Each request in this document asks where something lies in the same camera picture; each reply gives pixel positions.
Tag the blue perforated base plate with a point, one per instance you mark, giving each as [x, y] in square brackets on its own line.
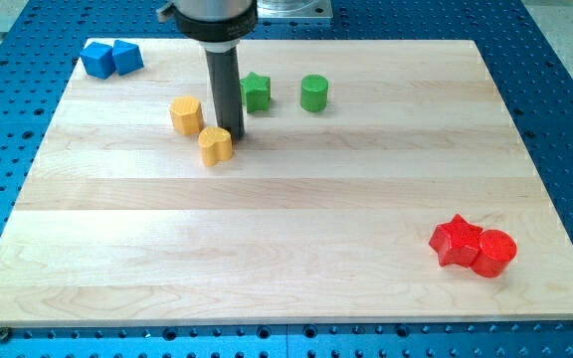
[40, 50]

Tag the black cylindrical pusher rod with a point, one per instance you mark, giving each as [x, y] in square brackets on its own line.
[224, 76]

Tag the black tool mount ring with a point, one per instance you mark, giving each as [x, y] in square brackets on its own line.
[215, 23]

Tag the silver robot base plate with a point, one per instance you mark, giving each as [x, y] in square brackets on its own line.
[295, 9]

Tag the light wooden board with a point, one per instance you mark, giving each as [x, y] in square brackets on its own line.
[319, 217]

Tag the green star block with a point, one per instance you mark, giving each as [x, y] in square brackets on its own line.
[255, 92]

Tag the blue cube block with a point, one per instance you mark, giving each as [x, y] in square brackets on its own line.
[98, 60]

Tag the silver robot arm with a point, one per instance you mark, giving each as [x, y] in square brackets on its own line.
[165, 14]

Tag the blue pentagon block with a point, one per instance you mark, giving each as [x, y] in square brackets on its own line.
[126, 57]

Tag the yellow hexagon block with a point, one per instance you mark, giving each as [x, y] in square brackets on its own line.
[186, 115]

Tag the red cylinder block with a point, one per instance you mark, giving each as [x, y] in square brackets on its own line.
[496, 250]

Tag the red star block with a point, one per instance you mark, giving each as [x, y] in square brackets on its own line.
[456, 242]

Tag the green cylinder block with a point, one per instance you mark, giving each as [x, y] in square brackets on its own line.
[313, 93]

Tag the yellow heart block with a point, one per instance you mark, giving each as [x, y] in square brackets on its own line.
[215, 145]

